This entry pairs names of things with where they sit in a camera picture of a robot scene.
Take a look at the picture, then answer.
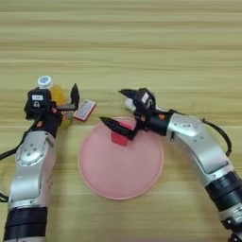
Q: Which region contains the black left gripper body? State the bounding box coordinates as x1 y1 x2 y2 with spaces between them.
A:
24 102 78 139

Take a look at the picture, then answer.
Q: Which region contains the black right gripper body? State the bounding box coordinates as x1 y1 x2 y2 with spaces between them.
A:
133 105 174 137

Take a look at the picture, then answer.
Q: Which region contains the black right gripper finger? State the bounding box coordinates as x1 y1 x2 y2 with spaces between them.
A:
99 115 139 142
118 88 140 101

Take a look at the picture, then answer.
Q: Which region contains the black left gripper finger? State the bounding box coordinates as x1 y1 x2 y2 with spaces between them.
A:
69 82 81 110

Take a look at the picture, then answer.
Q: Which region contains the red cube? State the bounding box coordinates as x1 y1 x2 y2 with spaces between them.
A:
110 120 135 147

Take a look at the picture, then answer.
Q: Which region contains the orange juice bottle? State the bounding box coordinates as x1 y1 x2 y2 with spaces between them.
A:
36 75 74 130

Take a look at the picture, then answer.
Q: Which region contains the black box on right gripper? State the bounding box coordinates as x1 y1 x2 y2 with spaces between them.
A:
132 87 157 117

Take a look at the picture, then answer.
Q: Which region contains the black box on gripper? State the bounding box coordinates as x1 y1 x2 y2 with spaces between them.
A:
132 87 157 117
26 88 54 115

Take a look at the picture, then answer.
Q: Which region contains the red and white card box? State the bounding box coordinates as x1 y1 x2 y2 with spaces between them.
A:
73 98 98 123

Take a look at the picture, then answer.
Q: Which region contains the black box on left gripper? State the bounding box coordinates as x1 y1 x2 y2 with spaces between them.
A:
26 88 54 115

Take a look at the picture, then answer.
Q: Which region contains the pink round plate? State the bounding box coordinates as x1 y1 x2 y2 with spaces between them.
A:
78 115 165 201

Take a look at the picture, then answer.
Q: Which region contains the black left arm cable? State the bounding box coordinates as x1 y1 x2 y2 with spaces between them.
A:
0 121 37 203

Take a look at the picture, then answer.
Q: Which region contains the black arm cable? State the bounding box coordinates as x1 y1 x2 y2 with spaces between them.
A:
0 121 37 203
200 117 233 158

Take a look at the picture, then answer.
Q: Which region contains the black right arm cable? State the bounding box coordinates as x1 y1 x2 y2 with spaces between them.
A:
200 117 233 158

